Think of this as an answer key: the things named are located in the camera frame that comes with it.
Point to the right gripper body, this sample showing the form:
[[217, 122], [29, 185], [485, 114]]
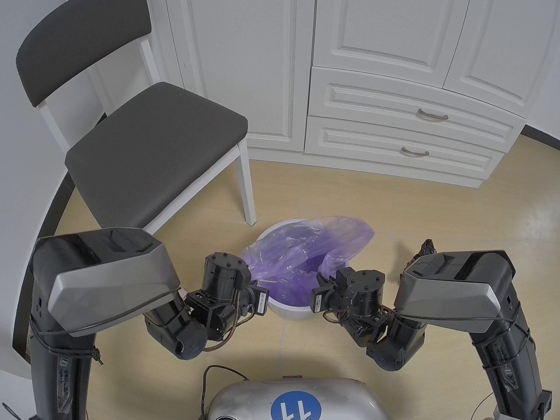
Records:
[[319, 301]]

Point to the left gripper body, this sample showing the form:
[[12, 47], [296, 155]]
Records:
[[261, 302]]

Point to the purple plastic bag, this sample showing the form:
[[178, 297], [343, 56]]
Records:
[[306, 243]]

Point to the black plastic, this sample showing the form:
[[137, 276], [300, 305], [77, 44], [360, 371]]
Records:
[[428, 246]]

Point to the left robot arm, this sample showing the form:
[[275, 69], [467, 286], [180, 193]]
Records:
[[109, 278]]

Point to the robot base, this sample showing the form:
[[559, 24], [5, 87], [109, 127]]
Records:
[[245, 400]]

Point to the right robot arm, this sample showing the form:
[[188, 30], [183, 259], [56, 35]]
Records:
[[450, 287]]

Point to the white trash bin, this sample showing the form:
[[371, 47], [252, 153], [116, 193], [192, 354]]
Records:
[[288, 311]]

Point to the white wardrobe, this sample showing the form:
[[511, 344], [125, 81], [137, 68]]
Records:
[[372, 24]]

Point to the grey and white chair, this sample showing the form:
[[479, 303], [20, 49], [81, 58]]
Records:
[[83, 33]]

